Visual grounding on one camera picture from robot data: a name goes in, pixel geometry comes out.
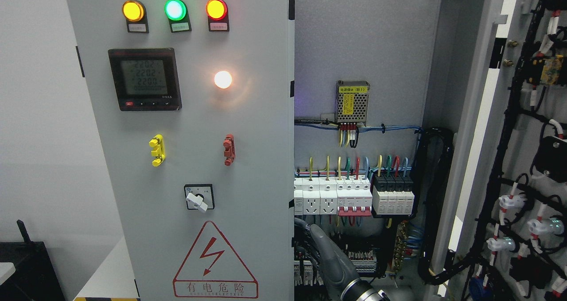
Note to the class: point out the white rotary selector switch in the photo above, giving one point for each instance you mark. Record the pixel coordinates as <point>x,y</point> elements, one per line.
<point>199,197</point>

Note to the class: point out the red indicator light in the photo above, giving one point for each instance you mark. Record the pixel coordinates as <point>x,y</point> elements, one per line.
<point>217,15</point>

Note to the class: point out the lower relay terminal row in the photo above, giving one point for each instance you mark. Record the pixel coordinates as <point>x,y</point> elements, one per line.
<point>361,251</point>

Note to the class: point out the black box lower left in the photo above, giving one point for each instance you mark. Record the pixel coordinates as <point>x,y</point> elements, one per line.
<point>33,278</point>

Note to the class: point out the white glowing indicator lamp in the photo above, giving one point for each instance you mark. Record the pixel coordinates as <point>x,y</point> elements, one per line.
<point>223,79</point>

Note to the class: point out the metal mesh power supply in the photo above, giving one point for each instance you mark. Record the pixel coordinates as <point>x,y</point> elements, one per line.
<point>352,100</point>

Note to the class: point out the yellow indicator light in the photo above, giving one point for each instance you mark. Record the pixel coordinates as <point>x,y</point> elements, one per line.
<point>136,17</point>

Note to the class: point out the red electric hazard warning sticker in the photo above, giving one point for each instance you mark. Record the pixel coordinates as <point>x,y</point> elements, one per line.
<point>213,269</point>

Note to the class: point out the red handle four-pole breaker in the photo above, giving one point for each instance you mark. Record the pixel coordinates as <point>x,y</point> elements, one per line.
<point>354,197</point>

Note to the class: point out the black digital power meter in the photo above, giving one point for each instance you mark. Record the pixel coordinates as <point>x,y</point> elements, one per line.
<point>146,79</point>

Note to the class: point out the green indicator light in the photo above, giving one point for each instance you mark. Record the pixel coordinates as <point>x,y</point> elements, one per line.
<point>178,16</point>

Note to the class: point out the grey cabinet door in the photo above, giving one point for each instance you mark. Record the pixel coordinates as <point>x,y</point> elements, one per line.
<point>252,195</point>
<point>495,212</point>

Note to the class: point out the black white surge protector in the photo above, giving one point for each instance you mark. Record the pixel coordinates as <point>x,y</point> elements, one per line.
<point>392,196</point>

